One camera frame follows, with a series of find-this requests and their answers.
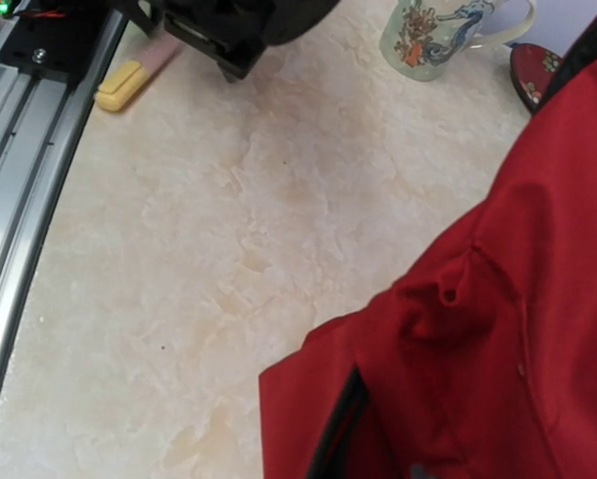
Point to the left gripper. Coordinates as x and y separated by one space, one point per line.
235 60

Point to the red student backpack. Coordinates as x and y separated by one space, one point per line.
480 362

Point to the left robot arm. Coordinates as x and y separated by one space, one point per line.
233 33

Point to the floral ceramic mug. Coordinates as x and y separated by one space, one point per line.
421 37

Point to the red floral round tin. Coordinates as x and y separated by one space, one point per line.
531 70

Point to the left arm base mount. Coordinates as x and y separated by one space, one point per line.
57 40

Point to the aluminium front rail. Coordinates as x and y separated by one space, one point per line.
41 122

